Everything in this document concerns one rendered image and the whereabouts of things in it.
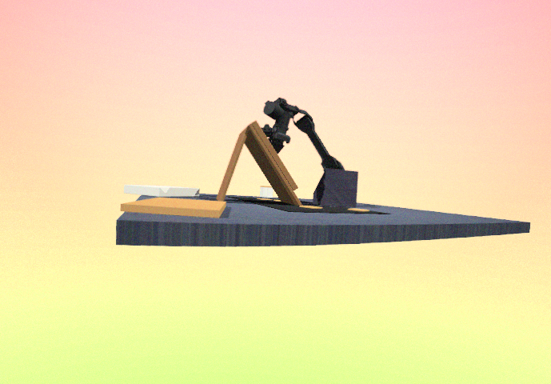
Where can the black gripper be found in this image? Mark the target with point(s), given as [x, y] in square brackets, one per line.
[280, 137]

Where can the small grey cylinder with orange top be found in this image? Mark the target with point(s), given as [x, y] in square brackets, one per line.
[266, 191]

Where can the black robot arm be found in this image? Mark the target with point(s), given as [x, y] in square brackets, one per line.
[281, 111]

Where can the white flat square slab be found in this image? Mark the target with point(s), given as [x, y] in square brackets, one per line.
[162, 191]

